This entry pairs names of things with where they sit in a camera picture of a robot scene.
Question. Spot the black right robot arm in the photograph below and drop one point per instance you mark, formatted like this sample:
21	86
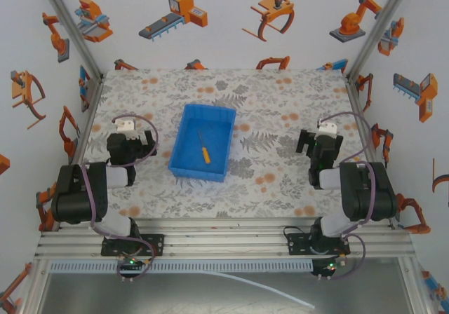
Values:
366	195

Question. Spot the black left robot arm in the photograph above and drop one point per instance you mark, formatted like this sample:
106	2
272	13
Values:
75	195

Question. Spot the blue plastic bin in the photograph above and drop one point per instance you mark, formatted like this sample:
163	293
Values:
205	142

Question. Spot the floral patterned table mat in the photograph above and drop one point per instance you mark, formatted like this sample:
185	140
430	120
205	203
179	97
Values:
266	188

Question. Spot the white plastic tube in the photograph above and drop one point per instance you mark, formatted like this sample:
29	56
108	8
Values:
266	287

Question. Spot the aluminium side rail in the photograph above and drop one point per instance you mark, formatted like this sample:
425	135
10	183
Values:
358	117
89	117

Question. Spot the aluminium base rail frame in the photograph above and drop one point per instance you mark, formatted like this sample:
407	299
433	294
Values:
224	238

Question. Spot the aluminium frame post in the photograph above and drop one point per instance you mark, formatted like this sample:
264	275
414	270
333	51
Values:
70	26
379	26

